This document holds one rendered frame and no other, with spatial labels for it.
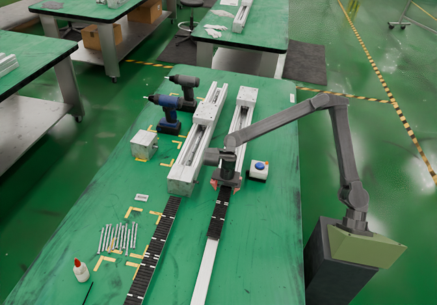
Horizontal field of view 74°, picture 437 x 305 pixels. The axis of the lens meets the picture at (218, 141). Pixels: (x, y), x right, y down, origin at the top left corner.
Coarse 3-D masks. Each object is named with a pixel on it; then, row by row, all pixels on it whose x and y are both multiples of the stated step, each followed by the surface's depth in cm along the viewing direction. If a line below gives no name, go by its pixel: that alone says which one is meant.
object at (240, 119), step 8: (240, 112) 170; (248, 112) 164; (232, 120) 156; (240, 120) 161; (248, 120) 157; (232, 128) 151; (240, 128) 156; (240, 152) 137; (240, 160) 132; (240, 168) 128
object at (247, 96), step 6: (240, 90) 173; (246, 90) 174; (252, 90) 175; (240, 96) 168; (246, 96) 169; (252, 96) 169; (240, 102) 167; (246, 102) 166; (252, 102) 165; (246, 108) 170
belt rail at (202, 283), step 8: (208, 240) 106; (216, 240) 106; (208, 248) 104; (216, 248) 104; (208, 256) 101; (208, 264) 99; (200, 272) 97; (208, 272) 97; (200, 280) 95; (208, 280) 95; (200, 288) 93; (192, 296) 91; (200, 296) 91; (192, 304) 89; (200, 304) 89
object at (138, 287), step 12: (168, 204) 117; (168, 216) 112; (156, 228) 108; (168, 228) 108; (156, 240) 104; (156, 252) 100; (144, 264) 97; (144, 276) 94; (132, 288) 91; (144, 288) 91; (132, 300) 88
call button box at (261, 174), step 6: (252, 162) 136; (264, 162) 136; (252, 168) 132; (264, 168) 133; (252, 174) 132; (258, 174) 131; (264, 174) 131; (252, 180) 134; (258, 180) 134; (264, 180) 133
